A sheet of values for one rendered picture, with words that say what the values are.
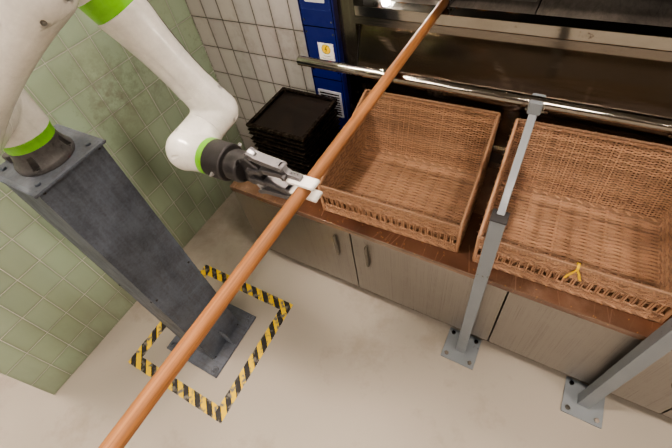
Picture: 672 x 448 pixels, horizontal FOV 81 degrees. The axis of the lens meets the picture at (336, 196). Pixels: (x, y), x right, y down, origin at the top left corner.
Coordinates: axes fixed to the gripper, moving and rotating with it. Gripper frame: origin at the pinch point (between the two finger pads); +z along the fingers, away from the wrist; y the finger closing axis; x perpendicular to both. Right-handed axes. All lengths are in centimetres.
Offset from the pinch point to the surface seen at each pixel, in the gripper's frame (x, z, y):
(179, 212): -26, -121, 98
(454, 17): -86, 6, 2
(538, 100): -49, 39, 2
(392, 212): -37, 4, 50
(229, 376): 29, -50, 120
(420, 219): -36, 14, 48
